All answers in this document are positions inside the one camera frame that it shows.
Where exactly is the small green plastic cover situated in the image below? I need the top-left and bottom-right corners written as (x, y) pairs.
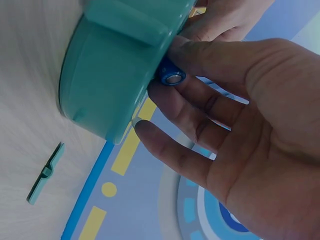
top-left (26, 141), bottom-right (66, 206)

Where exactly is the person's right hand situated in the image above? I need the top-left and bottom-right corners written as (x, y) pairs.
top-left (131, 35), bottom-right (320, 240)

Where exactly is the green rounded plastic device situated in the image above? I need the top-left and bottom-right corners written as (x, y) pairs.
top-left (58, 0), bottom-right (198, 145)

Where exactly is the blue cylindrical battery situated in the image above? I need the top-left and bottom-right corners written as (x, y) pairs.
top-left (157, 56), bottom-right (187, 87)

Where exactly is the person's left hand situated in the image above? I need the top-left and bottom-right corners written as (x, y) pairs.
top-left (178, 0), bottom-right (276, 43)

